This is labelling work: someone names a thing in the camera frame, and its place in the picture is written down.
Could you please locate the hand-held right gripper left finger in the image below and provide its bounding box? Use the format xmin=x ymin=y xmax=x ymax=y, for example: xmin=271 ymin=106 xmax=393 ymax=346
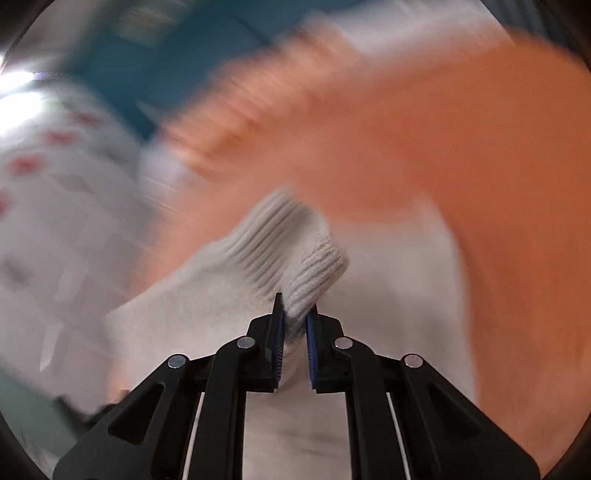
xmin=53 ymin=292 xmax=286 ymax=480

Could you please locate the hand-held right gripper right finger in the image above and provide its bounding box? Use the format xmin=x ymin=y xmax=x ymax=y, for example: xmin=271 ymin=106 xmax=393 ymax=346
xmin=306 ymin=304 xmax=541 ymax=480

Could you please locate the white knit sweater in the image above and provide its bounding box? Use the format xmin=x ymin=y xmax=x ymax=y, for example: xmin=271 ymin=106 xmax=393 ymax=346
xmin=106 ymin=187 xmax=478 ymax=480

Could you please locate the orange plush blanket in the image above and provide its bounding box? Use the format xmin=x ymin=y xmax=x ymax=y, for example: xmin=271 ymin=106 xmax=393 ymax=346
xmin=111 ymin=23 xmax=591 ymax=480

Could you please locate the white panelled wardrobe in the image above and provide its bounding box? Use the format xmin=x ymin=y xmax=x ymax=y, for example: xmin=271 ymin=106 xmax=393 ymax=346
xmin=0 ymin=83 xmax=155 ymax=402

